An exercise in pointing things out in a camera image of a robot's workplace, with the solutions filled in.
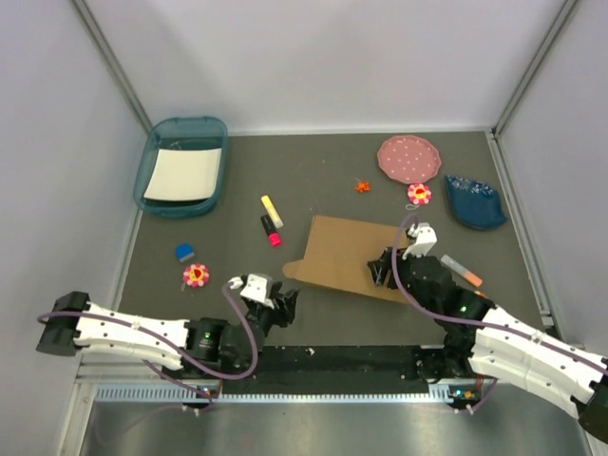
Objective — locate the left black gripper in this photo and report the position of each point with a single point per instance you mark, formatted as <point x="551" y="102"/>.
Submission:
<point x="283" y="314"/>

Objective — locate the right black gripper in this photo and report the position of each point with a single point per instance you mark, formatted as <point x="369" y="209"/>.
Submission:
<point x="380" y="267"/>

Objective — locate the brown cardboard box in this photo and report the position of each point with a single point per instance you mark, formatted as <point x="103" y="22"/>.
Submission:
<point x="337" y="253"/>

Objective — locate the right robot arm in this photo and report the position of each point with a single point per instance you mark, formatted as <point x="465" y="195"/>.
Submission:
<point x="482" y="338"/>

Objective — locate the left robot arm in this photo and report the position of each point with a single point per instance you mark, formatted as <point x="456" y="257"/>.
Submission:
<point x="185" y="349"/>

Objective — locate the orange grey marker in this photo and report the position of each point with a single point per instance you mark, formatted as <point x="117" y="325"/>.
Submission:
<point x="461" y="271"/>

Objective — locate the pink flower toy left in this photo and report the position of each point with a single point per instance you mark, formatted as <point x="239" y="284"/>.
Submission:
<point x="195" y="276"/>

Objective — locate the pink flower toy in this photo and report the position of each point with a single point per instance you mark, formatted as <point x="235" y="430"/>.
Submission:
<point x="418" y="195"/>
<point x="195" y="276"/>

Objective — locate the pink black highlighter marker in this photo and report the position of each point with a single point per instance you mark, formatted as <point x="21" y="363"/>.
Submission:
<point x="270" y="230"/>

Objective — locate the pink flower toy right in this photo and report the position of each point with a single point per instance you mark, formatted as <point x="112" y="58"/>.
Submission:
<point x="418" y="195"/>

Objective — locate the orange glitter maple leaf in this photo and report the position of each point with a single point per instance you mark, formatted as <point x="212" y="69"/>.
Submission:
<point x="363" y="186"/>

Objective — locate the yellow highlighter marker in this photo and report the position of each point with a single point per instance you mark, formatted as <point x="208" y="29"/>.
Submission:
<point x="271" y="211"/>

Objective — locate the small blue scraper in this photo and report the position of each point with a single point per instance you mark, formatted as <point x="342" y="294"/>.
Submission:
<point x="184" y="252"/>

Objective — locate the pink polka dot plate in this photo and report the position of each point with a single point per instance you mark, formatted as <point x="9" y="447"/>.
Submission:
<point x="409" y="159"/>

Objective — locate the dark blue leaf dish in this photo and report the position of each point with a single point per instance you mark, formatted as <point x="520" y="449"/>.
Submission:
<point x="474" y="203"/>

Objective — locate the white paper sheet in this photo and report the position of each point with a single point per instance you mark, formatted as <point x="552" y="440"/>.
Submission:
<point x="184" y="175"/>

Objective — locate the teal plastic bin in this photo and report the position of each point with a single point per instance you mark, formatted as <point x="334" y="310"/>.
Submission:
<point x="193" y="133"/>

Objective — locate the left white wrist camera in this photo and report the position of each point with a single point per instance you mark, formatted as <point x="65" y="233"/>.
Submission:
<point x="254" y="289"/>

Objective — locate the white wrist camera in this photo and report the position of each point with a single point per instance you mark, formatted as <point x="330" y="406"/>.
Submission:
<point x="421" y="239"/>
<point x="254" y="289"/>

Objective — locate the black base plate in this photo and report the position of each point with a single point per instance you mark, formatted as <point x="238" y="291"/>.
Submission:
<point x="416" y="362"/>

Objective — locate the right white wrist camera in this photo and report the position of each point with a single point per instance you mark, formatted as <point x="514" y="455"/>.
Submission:
<point x="421" y="239"/>

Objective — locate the aluminium frame rail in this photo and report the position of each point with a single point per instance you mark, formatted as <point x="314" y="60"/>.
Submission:
<point x="132" y="381"/>

